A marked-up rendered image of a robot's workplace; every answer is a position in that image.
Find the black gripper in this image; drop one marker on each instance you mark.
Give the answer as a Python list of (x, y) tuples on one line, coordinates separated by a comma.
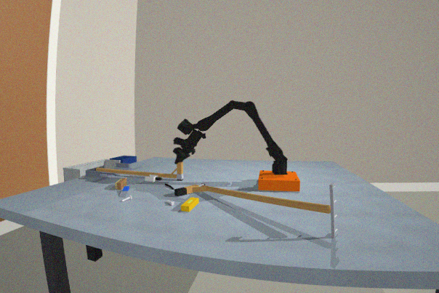
[(183, 153)]

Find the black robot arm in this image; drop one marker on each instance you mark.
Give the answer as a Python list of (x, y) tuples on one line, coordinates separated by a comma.
[(280, 163)]

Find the yellow rectangular block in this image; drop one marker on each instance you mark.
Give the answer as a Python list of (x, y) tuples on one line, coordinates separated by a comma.
[(189, 204)]

